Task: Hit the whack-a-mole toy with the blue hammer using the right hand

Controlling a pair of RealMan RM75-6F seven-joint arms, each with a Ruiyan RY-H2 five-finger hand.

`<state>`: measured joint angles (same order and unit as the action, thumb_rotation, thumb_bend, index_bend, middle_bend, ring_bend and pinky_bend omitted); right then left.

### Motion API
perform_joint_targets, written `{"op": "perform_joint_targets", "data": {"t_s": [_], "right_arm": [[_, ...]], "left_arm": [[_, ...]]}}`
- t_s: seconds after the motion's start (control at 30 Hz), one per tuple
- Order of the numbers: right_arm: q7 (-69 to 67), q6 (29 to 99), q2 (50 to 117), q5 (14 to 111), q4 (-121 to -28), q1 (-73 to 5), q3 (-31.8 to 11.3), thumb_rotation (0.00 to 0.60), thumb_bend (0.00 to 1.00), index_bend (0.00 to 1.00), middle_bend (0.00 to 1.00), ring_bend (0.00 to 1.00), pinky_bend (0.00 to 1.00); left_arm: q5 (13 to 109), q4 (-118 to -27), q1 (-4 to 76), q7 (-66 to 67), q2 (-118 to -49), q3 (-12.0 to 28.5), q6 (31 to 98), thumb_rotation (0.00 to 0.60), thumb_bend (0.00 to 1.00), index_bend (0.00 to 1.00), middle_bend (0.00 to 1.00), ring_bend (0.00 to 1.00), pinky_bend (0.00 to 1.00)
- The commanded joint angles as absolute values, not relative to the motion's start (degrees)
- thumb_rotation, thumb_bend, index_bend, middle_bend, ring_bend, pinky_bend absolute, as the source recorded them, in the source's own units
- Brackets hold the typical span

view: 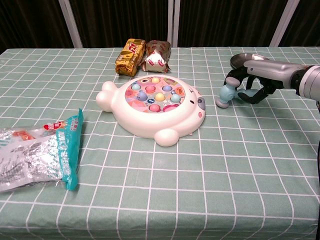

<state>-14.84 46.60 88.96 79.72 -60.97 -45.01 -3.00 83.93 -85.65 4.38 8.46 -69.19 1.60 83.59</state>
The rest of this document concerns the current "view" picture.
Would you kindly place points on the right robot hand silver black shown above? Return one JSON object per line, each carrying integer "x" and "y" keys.
{"x": 272, "y": 72}

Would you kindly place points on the light blue toy hammer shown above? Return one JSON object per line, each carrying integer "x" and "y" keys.
{"x": 226, "y": 95}

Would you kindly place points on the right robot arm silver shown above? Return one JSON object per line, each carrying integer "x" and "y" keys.
{"x": 310, "y": 82}

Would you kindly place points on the white whack-a-mole toy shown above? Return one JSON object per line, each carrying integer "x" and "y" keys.
{"x": 160, "y": 122}

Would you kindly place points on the round metal plate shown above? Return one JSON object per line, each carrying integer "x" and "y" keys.
{"x": 238, "y": 61}

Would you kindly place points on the green checked tablecloth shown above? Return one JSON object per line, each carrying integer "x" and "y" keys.
{"x": 225, "y": 162}

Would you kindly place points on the brown white snack package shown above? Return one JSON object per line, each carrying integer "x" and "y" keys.
{"x": 156, "y": 56}

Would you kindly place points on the gold snack package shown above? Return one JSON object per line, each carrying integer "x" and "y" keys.
{"x": 130, "y": 57}

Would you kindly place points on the dark curtain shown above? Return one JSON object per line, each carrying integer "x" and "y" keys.
{"x": 120, "y": 20}

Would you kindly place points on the silver teal snack bag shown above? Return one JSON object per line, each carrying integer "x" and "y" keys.
{"x": 37, "y": 155}

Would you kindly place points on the white slanted frame post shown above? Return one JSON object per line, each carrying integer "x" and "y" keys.
{"x": 283, "y": 25}
{"x": 71, "y": 23}

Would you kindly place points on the white vertical frame post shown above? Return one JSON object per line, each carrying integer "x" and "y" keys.
{"x": 177, "y": 22}
{"x": 170, "y": 22}

